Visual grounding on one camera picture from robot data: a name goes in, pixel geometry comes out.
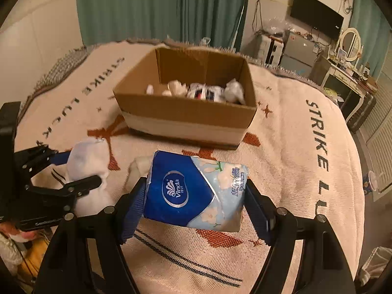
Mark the grey mini fridge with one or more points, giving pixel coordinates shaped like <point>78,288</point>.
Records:
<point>298,50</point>

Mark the white dressing table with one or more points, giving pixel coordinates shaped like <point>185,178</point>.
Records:
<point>343,78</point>

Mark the oval white-framed mirror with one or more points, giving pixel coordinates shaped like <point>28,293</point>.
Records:
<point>349,43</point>

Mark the green curtain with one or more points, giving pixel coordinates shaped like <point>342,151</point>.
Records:
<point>159,6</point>
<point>372,27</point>

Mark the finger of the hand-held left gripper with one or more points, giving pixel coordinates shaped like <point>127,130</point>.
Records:
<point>82,185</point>
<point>61,158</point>

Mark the person's left forearm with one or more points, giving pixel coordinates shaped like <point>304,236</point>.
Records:
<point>7,251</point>

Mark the white appliance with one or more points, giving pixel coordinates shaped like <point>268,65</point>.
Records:
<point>271,49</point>

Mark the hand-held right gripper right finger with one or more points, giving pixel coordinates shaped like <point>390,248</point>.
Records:
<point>258,211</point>

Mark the crumpled items inside box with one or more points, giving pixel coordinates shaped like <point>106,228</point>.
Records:
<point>205,92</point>

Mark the black wall television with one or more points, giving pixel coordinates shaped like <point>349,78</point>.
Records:
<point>317,13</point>

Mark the cream printed blanket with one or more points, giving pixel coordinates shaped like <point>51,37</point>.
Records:
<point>291,165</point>

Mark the dark cabinet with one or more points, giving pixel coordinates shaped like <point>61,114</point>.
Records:
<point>361,111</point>

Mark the yellow cloth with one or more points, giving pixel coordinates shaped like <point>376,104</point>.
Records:
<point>33,257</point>

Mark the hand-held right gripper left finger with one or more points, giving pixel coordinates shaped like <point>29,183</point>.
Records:
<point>133,213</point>

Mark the blue tissue pack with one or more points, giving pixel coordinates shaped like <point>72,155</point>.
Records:
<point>180,186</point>

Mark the cardboard box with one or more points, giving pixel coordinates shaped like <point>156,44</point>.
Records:
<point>183,122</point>

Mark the white balled sock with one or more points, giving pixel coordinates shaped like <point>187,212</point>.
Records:
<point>176,88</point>

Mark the small white cloth piece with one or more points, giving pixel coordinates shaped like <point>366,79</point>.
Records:
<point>150,89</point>

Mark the white crumpled plastic bag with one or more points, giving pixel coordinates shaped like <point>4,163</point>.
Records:
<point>235,91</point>

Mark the plastic cup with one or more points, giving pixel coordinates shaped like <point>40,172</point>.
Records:
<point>371,182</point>

